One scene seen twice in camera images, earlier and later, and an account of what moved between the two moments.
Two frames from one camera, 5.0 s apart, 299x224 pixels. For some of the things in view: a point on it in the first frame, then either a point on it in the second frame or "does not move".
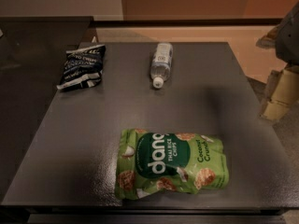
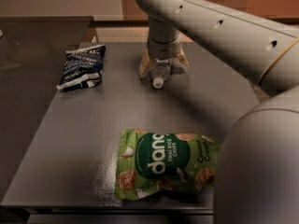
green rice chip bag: [150, 161] does not move
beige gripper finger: [283, 92] -> [163, 48]
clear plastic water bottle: [161, 64] does not move
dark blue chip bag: [83, 67] does not move
